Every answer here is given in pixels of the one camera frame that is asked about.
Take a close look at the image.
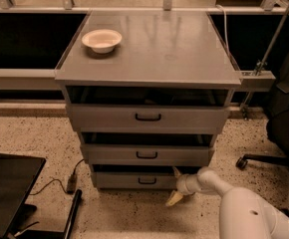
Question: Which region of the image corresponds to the black tube on floor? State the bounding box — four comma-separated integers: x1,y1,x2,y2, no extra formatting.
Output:
63,189,82,239

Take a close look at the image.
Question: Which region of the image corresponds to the metal frame rail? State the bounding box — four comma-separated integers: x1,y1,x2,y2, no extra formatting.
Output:
0,69,60,91

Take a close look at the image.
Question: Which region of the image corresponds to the grey drawer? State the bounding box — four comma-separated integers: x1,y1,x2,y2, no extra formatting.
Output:
81,144,214,166
67,105,228,134
92,172,176,190

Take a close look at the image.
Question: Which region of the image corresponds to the white bowl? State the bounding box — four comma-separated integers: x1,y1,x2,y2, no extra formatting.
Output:
82,29,123,54

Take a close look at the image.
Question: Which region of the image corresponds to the white cable behind cabinet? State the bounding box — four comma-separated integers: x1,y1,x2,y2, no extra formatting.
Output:
215,4,232,60

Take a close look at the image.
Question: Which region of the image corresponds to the diagonal metal rod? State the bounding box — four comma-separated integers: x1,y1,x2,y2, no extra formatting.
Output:
240,0,289,118

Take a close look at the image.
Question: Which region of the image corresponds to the grey middle drawer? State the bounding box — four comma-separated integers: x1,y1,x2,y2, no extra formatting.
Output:
81,144,214,166

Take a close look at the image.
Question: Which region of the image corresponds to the black monitor screen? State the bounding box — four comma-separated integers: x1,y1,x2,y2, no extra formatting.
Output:
0,153,46,239

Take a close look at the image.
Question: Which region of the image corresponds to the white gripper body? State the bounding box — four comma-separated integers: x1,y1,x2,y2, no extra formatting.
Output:
176,174,202,195

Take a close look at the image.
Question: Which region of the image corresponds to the grey drawer cabinet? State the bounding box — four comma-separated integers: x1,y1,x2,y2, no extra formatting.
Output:
54,9,242,193

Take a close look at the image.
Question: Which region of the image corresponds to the grey bottom drawer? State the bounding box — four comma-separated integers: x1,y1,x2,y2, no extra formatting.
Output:
92,172,176,190

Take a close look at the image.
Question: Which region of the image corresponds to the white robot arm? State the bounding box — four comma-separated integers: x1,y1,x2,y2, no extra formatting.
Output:
165,167,289,239

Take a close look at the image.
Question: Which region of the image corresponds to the grey top drawer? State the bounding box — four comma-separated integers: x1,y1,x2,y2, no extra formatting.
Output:
67,105,228,134

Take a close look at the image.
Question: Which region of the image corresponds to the black power adapter with cable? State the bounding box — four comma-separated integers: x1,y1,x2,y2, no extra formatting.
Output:
32,159,83,196

